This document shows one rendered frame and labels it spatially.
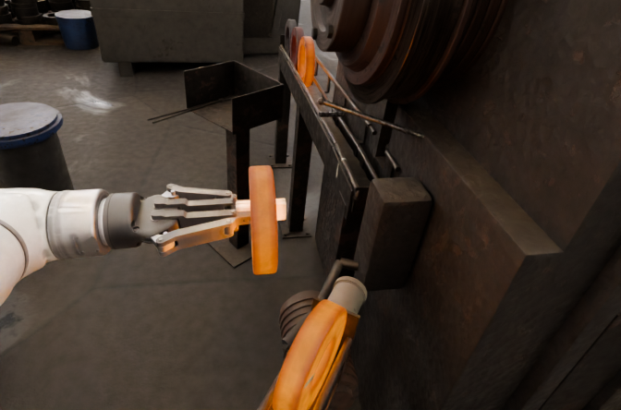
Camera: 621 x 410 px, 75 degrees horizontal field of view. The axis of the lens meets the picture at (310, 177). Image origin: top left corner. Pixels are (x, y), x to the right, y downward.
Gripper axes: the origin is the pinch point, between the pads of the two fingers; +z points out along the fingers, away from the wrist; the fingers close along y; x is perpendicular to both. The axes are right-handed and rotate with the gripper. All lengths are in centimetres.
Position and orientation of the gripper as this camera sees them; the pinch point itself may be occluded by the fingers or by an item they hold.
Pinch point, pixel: (261, 211)
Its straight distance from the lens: 58.2
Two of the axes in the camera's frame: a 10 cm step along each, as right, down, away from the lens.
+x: 0.5, -8.2, -5.7
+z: 9.8, -0.6, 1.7
